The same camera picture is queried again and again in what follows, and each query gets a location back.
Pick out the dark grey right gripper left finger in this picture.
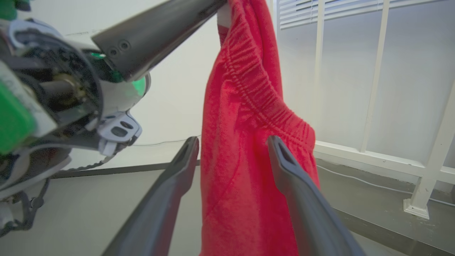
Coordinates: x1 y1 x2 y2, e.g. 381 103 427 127
101 136 200 256

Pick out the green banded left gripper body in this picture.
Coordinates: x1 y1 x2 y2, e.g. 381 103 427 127
0 18 152 200

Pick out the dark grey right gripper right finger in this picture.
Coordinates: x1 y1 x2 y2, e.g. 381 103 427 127
267 135 366 256

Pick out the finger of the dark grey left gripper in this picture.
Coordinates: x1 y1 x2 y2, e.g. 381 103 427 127
91 0 228 82

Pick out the red and white garment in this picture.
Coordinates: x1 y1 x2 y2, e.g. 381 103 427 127
199 0 320 256

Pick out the white railing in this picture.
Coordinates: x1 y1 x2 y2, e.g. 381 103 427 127
312 0 455 220

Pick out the white window blind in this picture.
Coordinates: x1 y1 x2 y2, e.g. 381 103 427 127
279 0 445 30

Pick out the light grey floor cable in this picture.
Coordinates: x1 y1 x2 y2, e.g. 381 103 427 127
133 135 455 207

